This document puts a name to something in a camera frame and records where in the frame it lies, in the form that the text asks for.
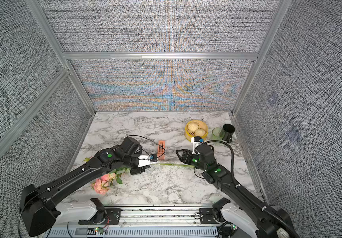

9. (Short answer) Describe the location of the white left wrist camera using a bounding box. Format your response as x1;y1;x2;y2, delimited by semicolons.
138;154;158;167

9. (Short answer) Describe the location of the aluminium frame post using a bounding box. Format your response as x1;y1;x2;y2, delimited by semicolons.
25;1;96;116

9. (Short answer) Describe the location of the dark green mug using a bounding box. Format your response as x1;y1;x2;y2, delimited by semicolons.
222;124;235;143

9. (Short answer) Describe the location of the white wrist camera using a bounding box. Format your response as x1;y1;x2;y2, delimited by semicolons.
138;154;158;167
190;136;204;154

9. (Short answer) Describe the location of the pink tape dispenser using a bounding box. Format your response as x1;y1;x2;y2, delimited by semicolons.
157;140;166;161

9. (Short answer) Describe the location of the aluminium front rail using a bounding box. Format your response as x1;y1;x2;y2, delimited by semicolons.
41;204;232;238

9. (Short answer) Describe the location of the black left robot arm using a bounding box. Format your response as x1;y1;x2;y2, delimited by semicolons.
19;137;157;237

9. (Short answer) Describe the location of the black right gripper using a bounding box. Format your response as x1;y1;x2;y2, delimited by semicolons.
175;149;208;175

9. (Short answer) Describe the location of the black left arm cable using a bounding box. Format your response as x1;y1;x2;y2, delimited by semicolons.
126;134;166;160

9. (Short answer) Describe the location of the yellow bamboo steamer basket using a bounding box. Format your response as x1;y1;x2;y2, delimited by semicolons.
185;120;209;141

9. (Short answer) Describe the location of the pink artificial rose stem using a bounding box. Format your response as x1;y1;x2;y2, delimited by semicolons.
88;163;194;195

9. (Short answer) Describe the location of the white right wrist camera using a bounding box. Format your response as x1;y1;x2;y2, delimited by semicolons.
190;136;204;154

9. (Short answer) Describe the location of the green translucent cup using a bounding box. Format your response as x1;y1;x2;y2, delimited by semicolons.
211;128;225;140

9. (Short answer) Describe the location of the cream steamed bun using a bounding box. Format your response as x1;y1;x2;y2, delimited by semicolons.
194;129;206;137
187;122;199;133

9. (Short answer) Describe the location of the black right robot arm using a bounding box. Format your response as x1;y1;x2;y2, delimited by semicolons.
176;142;299;238

